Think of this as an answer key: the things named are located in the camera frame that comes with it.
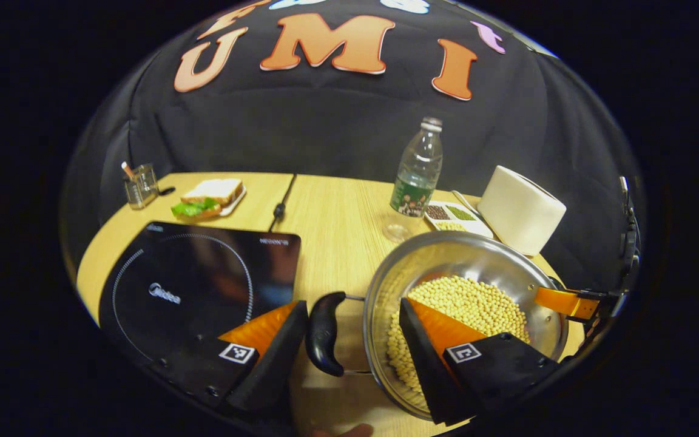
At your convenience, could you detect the clear plastic water bottle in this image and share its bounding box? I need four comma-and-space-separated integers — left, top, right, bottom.
384, 117, 444, 243

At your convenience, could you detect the black backdrop cloth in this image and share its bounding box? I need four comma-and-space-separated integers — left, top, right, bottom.
61, 0, 641, 292

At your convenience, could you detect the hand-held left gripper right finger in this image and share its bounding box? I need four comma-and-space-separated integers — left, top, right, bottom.
399, 297, 562, 425

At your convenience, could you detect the white divided dish of beans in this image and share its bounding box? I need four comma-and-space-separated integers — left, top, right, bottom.
424, 200, 495, 239

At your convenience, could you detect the white toaster cord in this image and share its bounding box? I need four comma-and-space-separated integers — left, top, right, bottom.
450, 189, 481, 217

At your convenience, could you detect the black cooktop power cable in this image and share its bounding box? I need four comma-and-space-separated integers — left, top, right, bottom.
268, 174, 297, 233

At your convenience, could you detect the steel pot with black handle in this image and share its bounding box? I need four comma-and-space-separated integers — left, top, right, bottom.
305, 231, 570, 422

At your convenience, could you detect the clear glass cup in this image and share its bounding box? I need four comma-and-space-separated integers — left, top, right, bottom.
121, 161, 160, 211

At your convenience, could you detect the black induction cooktop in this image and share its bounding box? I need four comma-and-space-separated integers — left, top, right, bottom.
98, 221, 302, 365

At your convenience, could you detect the sandwich on white plate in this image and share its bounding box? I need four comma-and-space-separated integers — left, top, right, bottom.
171, 178, 248, 222

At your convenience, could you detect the white toaster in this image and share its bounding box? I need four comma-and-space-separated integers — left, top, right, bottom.
477, 165, 567, 257

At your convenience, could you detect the pile of yellow soybeans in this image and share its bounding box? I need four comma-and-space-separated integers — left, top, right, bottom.
386, 275, 531, 395

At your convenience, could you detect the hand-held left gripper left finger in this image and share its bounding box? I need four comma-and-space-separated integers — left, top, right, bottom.
143, 300, 309, 419

